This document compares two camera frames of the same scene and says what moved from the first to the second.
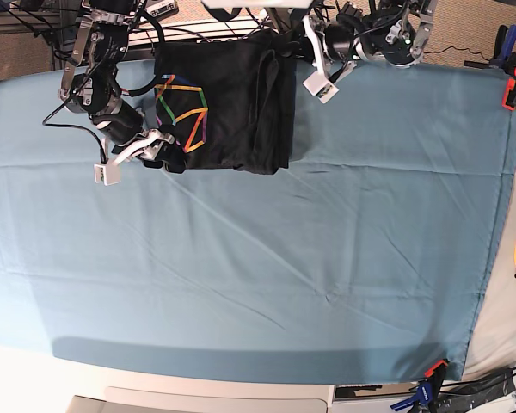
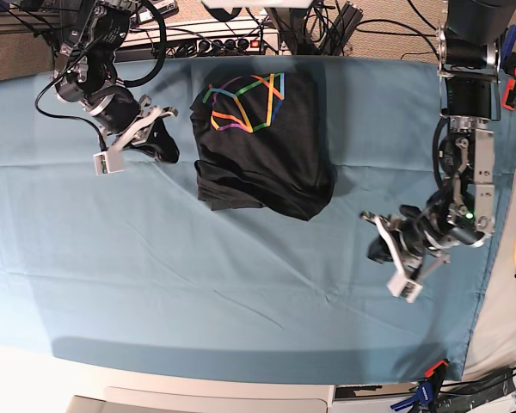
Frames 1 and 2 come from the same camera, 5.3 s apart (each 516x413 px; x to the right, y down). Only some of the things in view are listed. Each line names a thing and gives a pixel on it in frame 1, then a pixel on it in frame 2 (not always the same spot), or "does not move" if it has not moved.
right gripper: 295,44 → 417,266
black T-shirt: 228,101 → 265,144
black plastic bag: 458,397 does not move
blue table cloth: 366,257 does not move
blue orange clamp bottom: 427,389 does not move
